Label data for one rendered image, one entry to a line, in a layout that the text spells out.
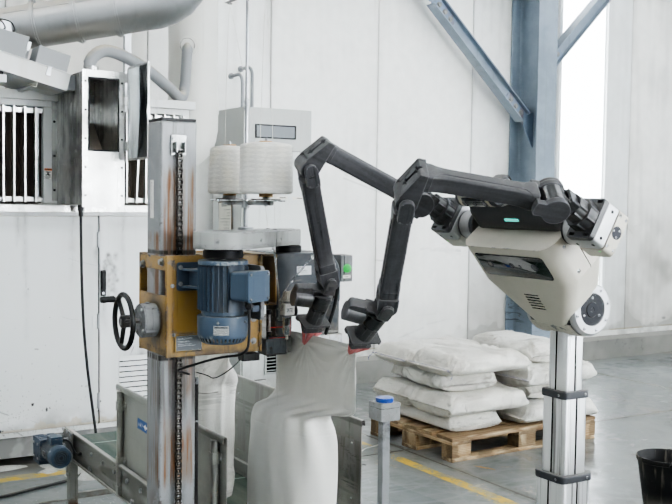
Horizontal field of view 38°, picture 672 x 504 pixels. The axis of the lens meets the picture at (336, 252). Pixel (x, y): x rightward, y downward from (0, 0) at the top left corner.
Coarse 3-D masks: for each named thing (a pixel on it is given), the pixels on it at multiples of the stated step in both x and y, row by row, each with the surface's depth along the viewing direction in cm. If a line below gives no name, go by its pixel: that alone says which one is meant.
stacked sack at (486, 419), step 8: (400, 408) 622; (408, 408) 615; (416, 408) 608; (408, 416) 617; (416, 416) 607; (424, 416) 600; (432, 416) 594; (456, 416) 586; (464, 416) 589; (472, 416) 591; (480, 416) 594; (488, 416) 597; (496, 416) 601; (432, 424) 595; (440, 424) 587; (448, 424) 582; (456, 424) 583; (464, 424) 586; (472, 424) 589; (480, 424) 590; (488, 424) 596; (496, 424) 601
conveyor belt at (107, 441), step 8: (104, 432) 475; (112, 432) 475; (88, 440) 459; (96, 440) 459; (104, 440) 460; (112, 440) 460; (104, 448) 445; (112, 448) 445; (112, 456) 431; (240, 480) 397; (240, 488) 386; (232, 496) 376; (240, 496) 376
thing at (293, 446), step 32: (288, 352) 328; (320, 352) 310; (288, 384) 328; (320, 384) 310; (352, 384) 294; (256, 416) 335; (288, 416) 317; (320, 416) 307; (256, 448) 333; (288, 448) 315; (320, 448) 313; (256, 480) 332; (288, 480) 315; (320, 480) 313
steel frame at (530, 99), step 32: (512, 0) 884; (544, 0) 857; (608, 0) 917; (448, 32) 831; (512, 32) 884; (544, 32) 858; (576, 32) 902; (480, 64) 839; (512, 64) 886; (544, 64) 860; (512, 96) 865; (544, 96) 862; (512, 128) 890; (544, 128) 864; (512, 160) 892; (544, 160) 866; (512, 320) 902
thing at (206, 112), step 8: (200, 104) 626; (208, 104) 629; (216, 104) 636; (192, 112) 625; (200, 112) 626; (208, 112) 629; (216, 112) 636; (200, 120) 627; (208, 120) 630; (216, 120) 638; (200, 128) 627; (208, 128) 630; (216, 128) 638; (200, 136) 627; (208, 136) 631; (216, 136) 641; (200, 144) 628; (208, 144) 633; (200, 152) 630; (208, 152) 637; (200, 160) 635
